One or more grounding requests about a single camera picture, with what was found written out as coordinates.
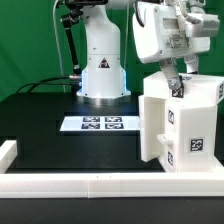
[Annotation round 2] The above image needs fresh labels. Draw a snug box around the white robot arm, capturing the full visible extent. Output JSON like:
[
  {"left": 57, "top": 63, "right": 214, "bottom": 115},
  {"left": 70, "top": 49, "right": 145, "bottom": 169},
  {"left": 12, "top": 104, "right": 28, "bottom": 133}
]
[{"left": 78, "top": 0, "right": 220, "bottom": 103}]

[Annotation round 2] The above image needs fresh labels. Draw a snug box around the white cabinet body box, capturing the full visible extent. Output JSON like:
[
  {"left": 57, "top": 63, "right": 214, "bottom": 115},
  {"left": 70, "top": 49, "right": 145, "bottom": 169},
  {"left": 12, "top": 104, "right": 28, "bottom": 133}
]
[{"left": 158, "top": 96, "right": 221, "bottom": 174}]

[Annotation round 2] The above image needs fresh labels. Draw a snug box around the black cable bundle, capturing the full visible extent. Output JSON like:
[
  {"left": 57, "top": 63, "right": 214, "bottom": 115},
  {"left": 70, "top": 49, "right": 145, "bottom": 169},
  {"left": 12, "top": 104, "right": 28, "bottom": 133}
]
[{"left": 15, "top": 75, "right": 82, "bottom": 94}]

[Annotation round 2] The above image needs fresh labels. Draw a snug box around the white marker sheet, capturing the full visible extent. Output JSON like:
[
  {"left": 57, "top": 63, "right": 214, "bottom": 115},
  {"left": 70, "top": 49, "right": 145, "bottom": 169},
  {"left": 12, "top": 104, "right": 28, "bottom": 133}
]
[{"left": 60, "top": 116, "right": 140, "bottom": 132}]

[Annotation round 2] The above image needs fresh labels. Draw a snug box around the small white cabinet top box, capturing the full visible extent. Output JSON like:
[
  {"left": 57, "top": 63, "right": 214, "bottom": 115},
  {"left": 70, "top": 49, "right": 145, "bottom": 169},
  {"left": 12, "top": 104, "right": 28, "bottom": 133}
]
[{"left": 143, "top": 71, "right": 224, "bottom": 105}]

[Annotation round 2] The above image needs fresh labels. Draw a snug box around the white hanging cable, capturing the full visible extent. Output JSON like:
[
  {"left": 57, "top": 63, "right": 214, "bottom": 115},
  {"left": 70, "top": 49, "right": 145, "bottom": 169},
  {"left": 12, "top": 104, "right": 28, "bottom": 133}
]
[{"left": 52, "top": 0, "right": 67, "bottom": 94}]

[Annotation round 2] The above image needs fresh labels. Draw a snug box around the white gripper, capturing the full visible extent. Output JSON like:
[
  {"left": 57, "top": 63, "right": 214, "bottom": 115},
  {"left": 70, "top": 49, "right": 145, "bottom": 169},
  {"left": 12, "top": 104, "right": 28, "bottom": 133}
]
[{"left": 132, "top": 1, "right": 220, "bottom": 90}]

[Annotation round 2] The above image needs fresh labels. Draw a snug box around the white U-shaped fence frame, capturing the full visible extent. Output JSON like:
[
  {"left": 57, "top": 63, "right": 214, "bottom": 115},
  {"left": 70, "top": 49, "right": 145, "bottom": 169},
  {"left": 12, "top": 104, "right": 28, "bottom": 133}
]
[{"left": 0, "top": 140, "right": 224, "bottom": 198}]

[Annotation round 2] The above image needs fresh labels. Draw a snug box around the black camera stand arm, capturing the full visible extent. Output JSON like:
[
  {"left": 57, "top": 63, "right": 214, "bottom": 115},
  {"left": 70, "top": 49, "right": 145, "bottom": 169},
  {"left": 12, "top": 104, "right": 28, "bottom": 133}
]
[{"left": 61, "top": 0, "right": 108, "bottom": 75}]

